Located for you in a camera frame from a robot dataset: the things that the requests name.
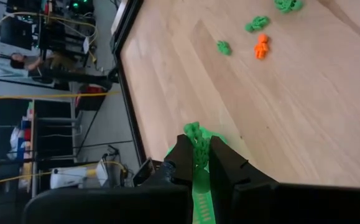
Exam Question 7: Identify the person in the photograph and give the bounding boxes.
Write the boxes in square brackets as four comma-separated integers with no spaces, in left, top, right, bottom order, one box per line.
[0,52,56,82]

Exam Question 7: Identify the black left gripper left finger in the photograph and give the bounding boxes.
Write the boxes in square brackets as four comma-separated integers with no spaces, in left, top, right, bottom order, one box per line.
[22,134,196,224]

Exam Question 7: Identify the small orange toy figure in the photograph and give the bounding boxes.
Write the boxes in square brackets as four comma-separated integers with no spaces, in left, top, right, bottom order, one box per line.
[254,33,270,60]

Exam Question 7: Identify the yellow hanging cable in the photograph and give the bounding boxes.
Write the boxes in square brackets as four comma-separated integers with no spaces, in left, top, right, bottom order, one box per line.
[0,91,121,100]

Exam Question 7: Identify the white floor sheet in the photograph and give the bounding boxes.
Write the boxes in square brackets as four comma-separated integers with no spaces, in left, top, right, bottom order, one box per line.
[95,160,109,187]

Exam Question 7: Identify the green plastic basket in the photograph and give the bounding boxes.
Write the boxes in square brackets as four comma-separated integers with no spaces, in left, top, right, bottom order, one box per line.
[165,127,229,224]

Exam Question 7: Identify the computer with green lights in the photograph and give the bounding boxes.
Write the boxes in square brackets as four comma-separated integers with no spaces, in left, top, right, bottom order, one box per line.
[67,0,95,15]

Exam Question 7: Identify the black computer case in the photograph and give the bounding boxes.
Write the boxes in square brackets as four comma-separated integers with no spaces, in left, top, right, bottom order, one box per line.
[73,85,109,112]

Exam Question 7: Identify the white box device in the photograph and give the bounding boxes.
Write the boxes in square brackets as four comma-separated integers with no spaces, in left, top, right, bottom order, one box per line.
[49,166,89,190]

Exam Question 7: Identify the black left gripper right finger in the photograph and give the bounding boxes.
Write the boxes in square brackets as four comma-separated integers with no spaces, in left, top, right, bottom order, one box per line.
[209,136,360,224]

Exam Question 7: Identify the black aluminium table frame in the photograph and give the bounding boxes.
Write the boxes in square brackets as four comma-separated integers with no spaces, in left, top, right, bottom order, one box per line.
[109,0,148,166]

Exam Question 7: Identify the small green toy figure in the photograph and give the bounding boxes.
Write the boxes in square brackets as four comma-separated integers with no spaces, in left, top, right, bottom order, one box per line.
[244,15,271,33]
[183,121,211,170]
[274,0,304,14]
[216,40,233,57]

